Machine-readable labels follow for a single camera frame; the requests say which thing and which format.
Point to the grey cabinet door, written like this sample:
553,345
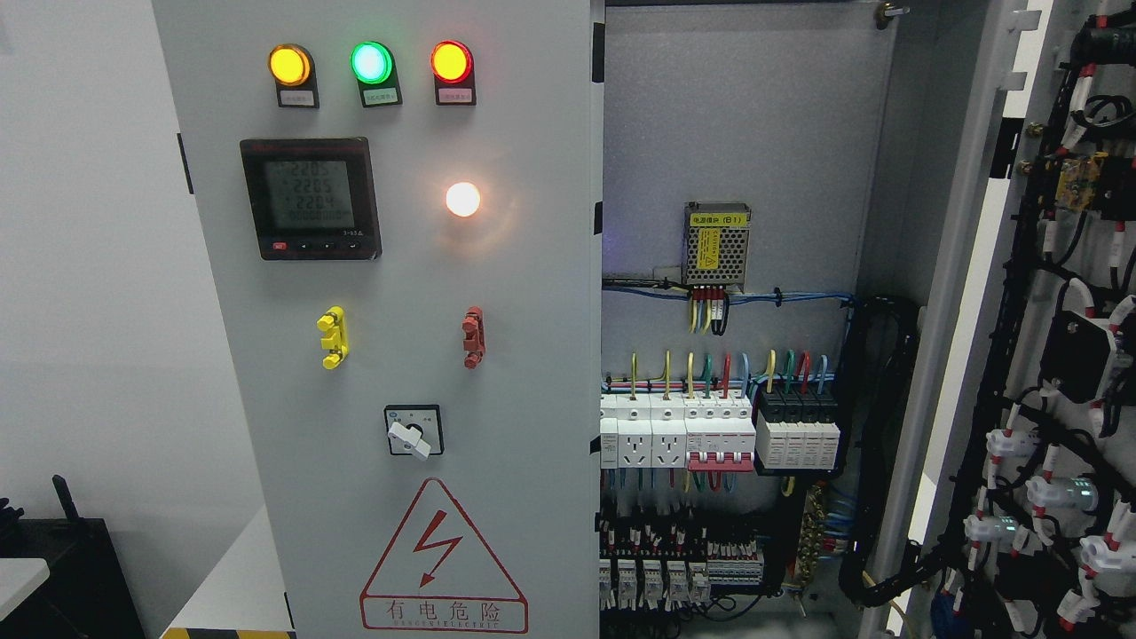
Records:
1005,508
494,538

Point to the red terminal connector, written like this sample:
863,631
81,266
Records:
473,341

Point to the white glowing lamp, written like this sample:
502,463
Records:
463,199

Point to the metal mesh power supply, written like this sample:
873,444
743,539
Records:
717,243

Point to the white socket breaker row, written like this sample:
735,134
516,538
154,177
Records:
654,431

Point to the yellow terminal connector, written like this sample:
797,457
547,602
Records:
333,339

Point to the black white surge protector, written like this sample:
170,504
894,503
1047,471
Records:
797,432

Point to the black relay terminal row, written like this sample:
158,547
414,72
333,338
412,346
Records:
670,561

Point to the black digital power meter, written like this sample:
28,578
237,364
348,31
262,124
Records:
312,198

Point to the red indicator lamp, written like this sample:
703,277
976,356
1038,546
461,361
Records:
452,66

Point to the green indicator lamp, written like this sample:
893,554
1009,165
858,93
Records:
376,74

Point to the yellow indicator lamp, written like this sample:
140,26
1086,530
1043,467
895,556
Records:
294,74

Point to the black box at left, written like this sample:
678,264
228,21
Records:
85,594

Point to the white rotary selector switch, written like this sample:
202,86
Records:
415,430

